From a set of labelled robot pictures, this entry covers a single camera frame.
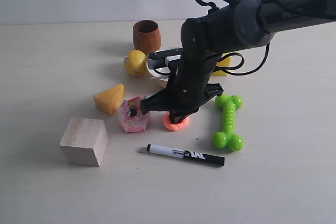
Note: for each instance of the white ceramic bowl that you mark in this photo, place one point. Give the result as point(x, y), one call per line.
point(160, 76)

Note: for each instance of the yellow lemon with sticker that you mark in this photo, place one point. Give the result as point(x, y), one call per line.
point(135, 63)

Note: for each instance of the orange putty blob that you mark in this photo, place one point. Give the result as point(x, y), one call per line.
point(174, 127)

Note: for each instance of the brown wooden cup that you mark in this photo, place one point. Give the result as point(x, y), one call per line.
point(146, 36)

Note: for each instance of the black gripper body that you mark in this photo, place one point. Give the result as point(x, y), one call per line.
point(187, 88)

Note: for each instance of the yellow foam cube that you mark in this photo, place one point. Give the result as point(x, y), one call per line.
point(223, 63)

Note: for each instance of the pink toy cake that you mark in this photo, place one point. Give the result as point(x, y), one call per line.
point(130, 117)

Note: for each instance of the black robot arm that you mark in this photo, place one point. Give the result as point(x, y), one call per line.
point(240, 25)

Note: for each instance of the orange cheese wedge toy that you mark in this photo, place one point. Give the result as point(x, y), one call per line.
point(110, 100)

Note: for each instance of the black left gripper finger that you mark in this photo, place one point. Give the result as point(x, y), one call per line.
point(181, 116)

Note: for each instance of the green bone dog toy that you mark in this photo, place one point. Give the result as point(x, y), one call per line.
point(227, 137)

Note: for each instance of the light wooden cube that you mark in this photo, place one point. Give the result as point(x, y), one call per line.
point(84, 141)

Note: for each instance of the black and white marker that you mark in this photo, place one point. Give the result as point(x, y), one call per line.
point(187, 155)

